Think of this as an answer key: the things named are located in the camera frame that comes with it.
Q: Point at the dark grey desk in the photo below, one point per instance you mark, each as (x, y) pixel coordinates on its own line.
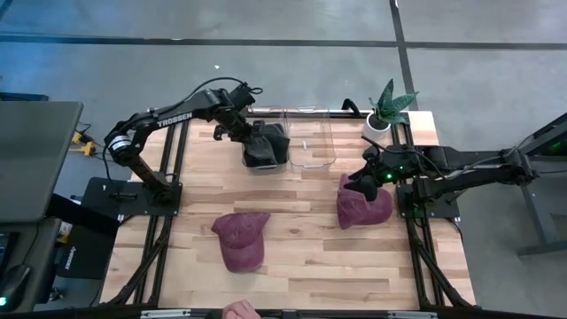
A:
(40, 248)

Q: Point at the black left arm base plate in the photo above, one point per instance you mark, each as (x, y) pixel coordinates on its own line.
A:
(106, 195)

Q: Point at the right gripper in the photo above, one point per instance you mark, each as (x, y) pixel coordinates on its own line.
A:
(385, 166)

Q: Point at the person's left hand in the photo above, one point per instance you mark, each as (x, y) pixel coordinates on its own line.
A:
(241, 310)

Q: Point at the clear plastic bin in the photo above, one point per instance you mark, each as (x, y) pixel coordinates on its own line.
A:
(310, 133)
(270, 169)

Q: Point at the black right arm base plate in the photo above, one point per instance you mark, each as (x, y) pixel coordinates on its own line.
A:
(438, 208)

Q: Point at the yellow power plug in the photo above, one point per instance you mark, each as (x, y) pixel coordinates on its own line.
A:
(87, 149)
(77, 138)

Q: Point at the grey metal stand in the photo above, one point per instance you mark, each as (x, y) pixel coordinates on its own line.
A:
(538, 212)

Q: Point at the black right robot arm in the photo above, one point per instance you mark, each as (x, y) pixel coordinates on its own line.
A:
(465, 168)

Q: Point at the dark grey baseball cap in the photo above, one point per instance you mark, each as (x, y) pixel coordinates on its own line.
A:
(281, 142)
(261, 159)

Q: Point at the black Trossen controller box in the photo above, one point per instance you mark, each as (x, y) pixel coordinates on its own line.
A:
(88, 257)

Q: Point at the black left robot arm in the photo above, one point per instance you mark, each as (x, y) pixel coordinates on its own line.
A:
(173, 117)

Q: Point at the green leafy plant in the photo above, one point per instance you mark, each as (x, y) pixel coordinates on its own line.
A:
(390, 106)

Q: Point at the white plant pot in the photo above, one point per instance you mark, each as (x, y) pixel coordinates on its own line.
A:
(374, 130)

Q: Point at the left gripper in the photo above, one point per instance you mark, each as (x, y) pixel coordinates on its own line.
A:
(237, 124)

